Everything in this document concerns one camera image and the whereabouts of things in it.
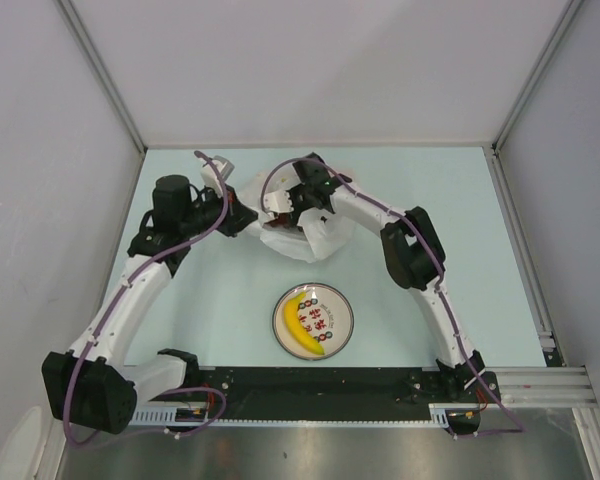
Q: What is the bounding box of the white plastic bag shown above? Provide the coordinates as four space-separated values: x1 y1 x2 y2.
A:
238 171 355 263

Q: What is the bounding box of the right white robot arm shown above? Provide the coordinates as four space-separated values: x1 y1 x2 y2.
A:
288 153 485 401

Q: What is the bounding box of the dark red fake fruit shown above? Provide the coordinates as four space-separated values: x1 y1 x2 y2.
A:
265 212 301 231

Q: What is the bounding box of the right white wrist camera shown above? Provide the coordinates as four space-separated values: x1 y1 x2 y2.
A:
261 189 294 214

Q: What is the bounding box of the left aluminium frame post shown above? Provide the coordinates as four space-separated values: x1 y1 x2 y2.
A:
54 0 148 157

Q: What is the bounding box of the round printed plate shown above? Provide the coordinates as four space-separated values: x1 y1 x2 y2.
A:
271 283 354 361

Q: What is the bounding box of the white slotted cable duct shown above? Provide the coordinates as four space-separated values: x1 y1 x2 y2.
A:
129 404 449 429

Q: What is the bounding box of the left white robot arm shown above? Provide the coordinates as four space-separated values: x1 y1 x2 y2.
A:
41 175 258 434

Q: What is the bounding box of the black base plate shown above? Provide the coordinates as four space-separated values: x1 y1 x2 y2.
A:
196 366 500 433

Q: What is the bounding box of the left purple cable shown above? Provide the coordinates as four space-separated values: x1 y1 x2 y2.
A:
62 149 231 446

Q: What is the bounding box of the yellow fake banana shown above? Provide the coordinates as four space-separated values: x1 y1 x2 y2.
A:
283 291 325 356

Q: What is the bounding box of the aluminium frame post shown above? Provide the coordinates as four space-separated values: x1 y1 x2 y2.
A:
54 0 148 157
491 0 586 154

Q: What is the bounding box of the aluminium front rail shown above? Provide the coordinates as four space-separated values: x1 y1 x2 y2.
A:
52 364 596 407

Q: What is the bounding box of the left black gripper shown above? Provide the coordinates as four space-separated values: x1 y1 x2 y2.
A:
179 182 258 238

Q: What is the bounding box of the purple cable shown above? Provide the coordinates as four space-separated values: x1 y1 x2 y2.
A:
62 149 231 446
259 155 527 436

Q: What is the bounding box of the right aluminium frame post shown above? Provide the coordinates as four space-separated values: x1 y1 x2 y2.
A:
491 0 586 154

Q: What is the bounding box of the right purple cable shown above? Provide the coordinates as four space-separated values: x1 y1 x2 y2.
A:
259 155 527 436

